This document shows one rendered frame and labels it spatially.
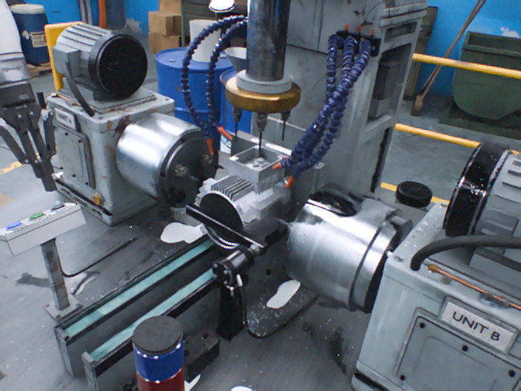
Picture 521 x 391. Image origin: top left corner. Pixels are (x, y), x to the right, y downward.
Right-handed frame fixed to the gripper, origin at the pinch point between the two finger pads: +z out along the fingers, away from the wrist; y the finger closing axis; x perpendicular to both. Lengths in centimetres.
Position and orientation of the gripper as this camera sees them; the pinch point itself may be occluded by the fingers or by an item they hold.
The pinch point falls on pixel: (46, 176)
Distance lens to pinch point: 108.0
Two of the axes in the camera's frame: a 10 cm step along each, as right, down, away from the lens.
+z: 2.2, 9.3, 3.1
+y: 6.2, -3.7, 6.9
